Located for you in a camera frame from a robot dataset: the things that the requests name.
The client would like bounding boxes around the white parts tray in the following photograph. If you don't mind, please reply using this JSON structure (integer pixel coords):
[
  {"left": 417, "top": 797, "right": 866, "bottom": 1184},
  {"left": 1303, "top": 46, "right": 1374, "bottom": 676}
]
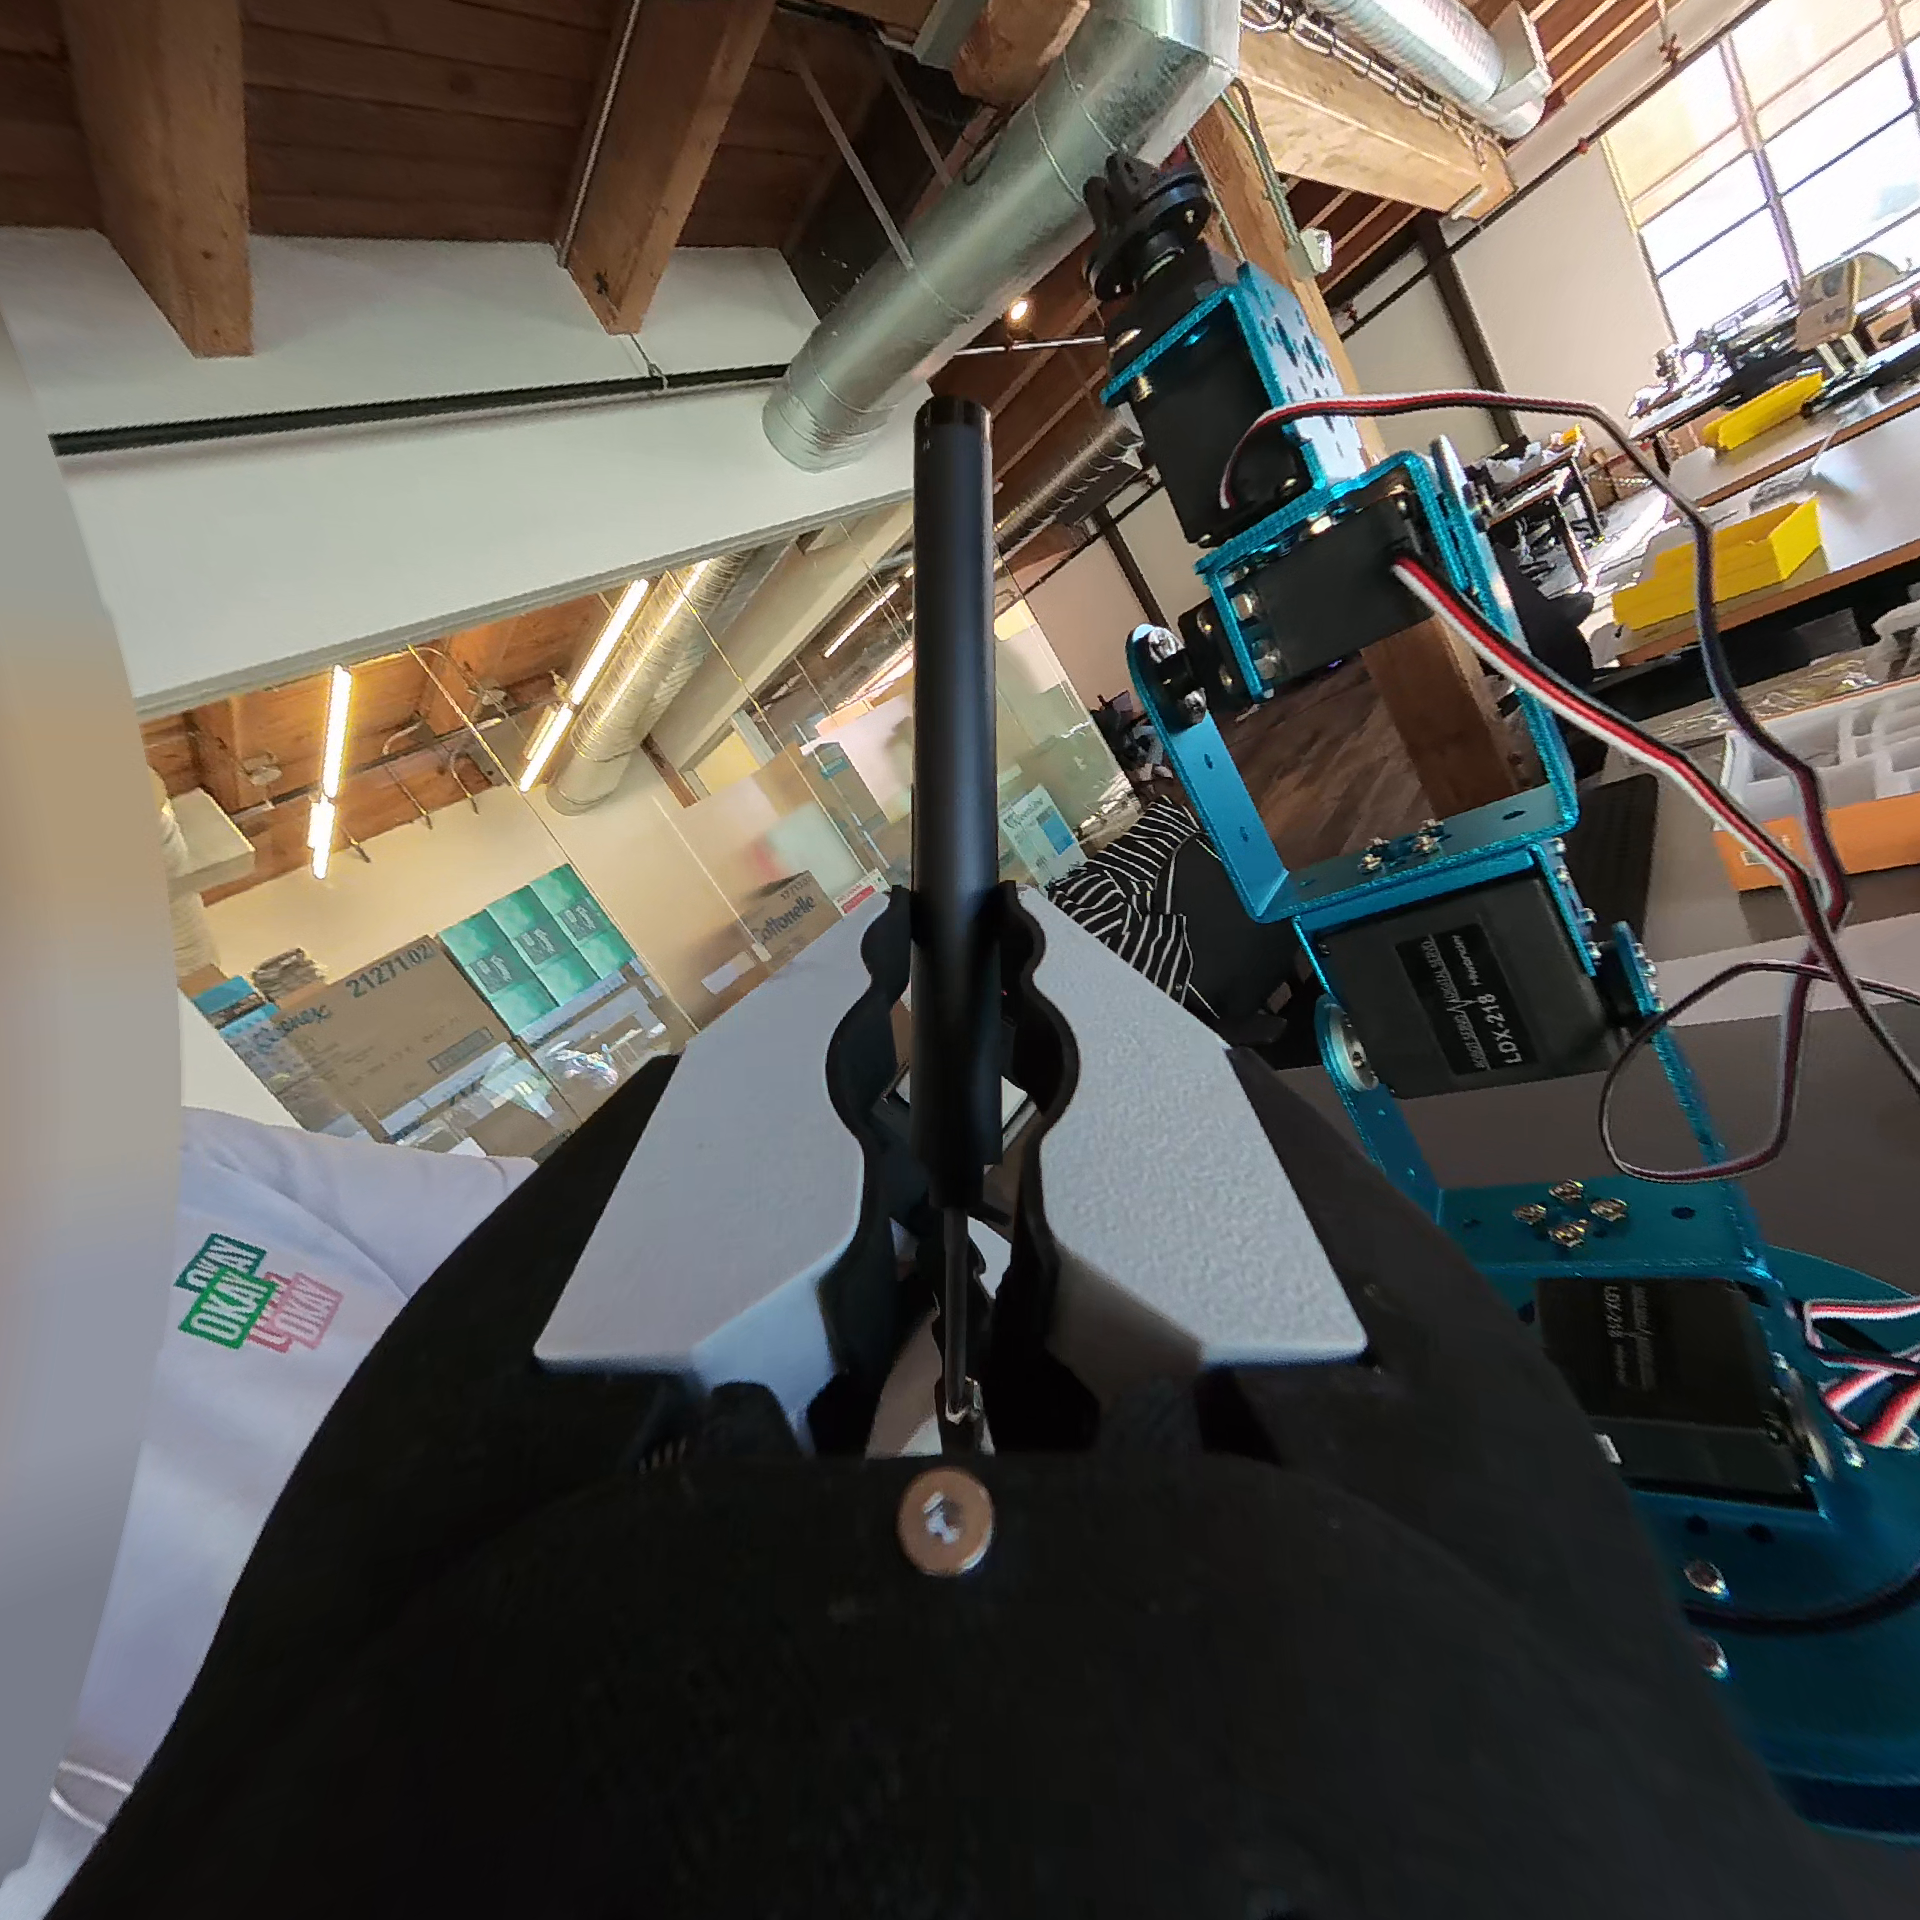
[{"left": 1711, "top": 691, "right": 1920, "bottom": 890}]

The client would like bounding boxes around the long ceiling light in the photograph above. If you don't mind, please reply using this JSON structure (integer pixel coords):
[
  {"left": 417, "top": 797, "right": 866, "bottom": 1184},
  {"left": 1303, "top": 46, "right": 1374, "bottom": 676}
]
[
  {"left": 516, "top": 575, "right": 656, "bottom": 792},
  {"left": 304, "top": 664, "right": 356, "bottom": 882}
]

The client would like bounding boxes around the ribbed silver ventilation duct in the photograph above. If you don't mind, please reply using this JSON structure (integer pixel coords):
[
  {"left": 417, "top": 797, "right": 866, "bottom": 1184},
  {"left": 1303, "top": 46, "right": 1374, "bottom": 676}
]
[{"left": 545, "top": 551, "right": 761, "bottom": 815}]

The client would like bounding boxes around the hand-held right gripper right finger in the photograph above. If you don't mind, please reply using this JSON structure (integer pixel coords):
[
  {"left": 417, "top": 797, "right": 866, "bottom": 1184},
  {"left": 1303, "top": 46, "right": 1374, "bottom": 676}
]
[{"left": 992, "top": 882, "right": 1374, "bottom": 1412}]

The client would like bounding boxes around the red white black servo cable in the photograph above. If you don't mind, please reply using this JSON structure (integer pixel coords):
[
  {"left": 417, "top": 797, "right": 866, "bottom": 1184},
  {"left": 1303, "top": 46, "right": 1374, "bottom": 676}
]
[
  {"left": 1392, "top": 557, "right": 1920, "bottom": 1188},
  {"left": 1219, "top": 392, "right": 1855, "bottom": 924}
]

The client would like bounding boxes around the black screwdriver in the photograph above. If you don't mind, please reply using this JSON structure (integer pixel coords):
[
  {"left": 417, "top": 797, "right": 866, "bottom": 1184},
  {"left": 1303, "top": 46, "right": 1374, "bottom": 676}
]
[{"left": 911, "top": 396, "right": 1010, "bottom": 1424}]

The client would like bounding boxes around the person's white shirt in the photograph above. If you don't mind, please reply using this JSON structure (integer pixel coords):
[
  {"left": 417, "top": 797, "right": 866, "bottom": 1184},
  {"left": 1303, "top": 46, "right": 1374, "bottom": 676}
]
[{"left": 31, "top": 1105, "right": 542, "bottom": 1920}]

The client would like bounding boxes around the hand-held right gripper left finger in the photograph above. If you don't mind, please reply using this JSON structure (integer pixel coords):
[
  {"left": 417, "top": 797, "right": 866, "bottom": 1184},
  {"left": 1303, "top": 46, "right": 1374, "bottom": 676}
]
[{"left": 534, "top": 891, "right": 914, "bottom": 1453}]

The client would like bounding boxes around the black white striped cloth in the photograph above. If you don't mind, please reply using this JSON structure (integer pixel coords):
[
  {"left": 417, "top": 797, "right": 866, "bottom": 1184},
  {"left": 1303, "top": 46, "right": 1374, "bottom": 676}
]
[{"left": 1047, "top": 797, "right": 1210, "bottom": 1009}]

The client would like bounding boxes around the large silver ventilation duct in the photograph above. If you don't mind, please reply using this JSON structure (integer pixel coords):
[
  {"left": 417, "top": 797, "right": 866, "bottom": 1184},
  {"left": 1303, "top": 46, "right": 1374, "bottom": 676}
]
[{"left": 762, "top": 0, "right": 1250, "bottom": 474}]

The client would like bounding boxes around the small brown cardboard box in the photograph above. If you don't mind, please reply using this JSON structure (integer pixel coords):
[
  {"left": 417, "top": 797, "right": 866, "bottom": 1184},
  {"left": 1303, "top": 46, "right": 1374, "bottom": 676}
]
[{"left": 738, "top": 869, "right": 843, "bottom": 966}]

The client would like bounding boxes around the striped servo cable bundle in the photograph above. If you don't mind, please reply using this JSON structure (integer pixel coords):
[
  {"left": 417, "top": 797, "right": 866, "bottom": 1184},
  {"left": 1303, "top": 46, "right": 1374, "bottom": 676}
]
[{"left": 1797, "top": 1296, "right": 1920, "bottom": 1450}]

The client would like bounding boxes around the large brown cardboard box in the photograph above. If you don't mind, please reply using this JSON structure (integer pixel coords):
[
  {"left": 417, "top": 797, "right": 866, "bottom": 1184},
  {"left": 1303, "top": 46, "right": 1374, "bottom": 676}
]
[{"left": 274, "top": 935, "right": 516, "bottom": 1146}]

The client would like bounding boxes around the large paned window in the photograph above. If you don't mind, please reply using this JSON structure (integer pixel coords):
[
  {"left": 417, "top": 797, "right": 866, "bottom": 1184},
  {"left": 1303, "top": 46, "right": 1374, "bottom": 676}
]
[{"left": 1603, "top": 0, "right": 1920, "bottom": 349}]

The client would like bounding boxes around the stack of teal boxes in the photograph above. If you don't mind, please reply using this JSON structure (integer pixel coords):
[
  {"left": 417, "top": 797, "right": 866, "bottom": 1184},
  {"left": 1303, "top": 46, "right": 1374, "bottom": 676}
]
[{"left": 438, "top": 861, "right": 621, "bottom": 1040}]

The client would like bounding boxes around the yellow plastic bin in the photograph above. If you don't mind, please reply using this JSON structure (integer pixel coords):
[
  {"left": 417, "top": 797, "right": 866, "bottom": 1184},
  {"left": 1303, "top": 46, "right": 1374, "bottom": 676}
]
[
  {"left": 1699, "top": 370, "right": 1828, "bottom": 453},
  {"left": 1611, "top": 498, "right": 1831, "bottom": 632}
]

